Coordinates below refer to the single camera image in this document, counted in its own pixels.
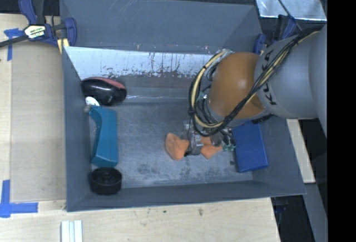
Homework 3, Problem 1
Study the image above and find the black and red computer mouse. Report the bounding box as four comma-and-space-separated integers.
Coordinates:
80, 76, 128, 107

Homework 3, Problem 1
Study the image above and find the teal curved plastic object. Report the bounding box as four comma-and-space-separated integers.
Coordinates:
83, 105, 120, 169

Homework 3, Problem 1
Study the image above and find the black round cap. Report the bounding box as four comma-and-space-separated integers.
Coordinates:
88, 166, 123, 196

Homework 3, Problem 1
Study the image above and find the grey metal bin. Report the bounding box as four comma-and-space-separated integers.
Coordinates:
58, 0, 307, 213

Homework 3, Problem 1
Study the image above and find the pale wood board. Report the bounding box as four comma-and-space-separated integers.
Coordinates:
10, 42, 68, 204

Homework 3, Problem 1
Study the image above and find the blue flat block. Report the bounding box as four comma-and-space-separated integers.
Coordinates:
231, 120, 269, 174

